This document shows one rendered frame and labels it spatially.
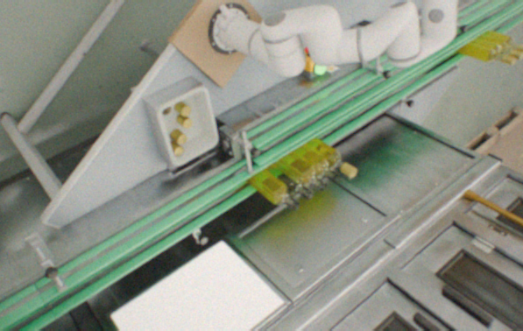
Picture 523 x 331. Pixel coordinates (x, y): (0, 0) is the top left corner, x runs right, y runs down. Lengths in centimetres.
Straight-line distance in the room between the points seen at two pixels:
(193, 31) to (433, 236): 97
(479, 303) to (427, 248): 22
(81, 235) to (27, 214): 55
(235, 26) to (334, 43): 33
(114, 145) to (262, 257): 56
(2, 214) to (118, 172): 67
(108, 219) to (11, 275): 29
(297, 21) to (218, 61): 39
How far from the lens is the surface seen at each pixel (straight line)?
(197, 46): 143
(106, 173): 149
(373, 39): 120
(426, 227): 160
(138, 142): 148
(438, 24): 131
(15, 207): 204
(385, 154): 187
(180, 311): 142
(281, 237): 152
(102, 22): 192
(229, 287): 143
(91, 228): 147
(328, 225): 155
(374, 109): 188
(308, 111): 158
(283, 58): 123
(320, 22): 117
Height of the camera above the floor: 193
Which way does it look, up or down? 40 degrees down
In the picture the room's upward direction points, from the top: 126 degrees clockwise
